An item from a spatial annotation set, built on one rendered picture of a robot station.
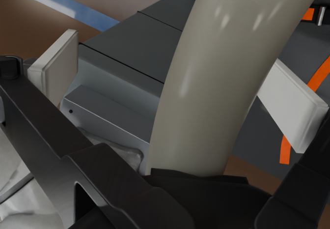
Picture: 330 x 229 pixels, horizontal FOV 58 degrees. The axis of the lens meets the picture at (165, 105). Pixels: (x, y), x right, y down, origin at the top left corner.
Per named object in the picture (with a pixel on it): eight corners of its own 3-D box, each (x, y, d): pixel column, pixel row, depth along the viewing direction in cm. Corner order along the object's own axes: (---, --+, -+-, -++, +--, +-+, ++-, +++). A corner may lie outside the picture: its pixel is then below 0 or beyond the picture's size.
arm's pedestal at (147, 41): (226, 109, 154) (176, 241, 90) (141, 69, 160) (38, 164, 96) (275, 20, 125) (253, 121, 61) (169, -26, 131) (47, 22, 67)
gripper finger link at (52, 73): (46, 127, 15) (30, 125, 14) (78, 72, 21) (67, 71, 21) (43, 70, 13) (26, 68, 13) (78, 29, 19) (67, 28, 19)
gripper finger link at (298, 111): (316, 104, 14) (331, 106, 14) (268, 56, 21) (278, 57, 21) (294, 154, 16) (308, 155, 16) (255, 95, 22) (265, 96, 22)
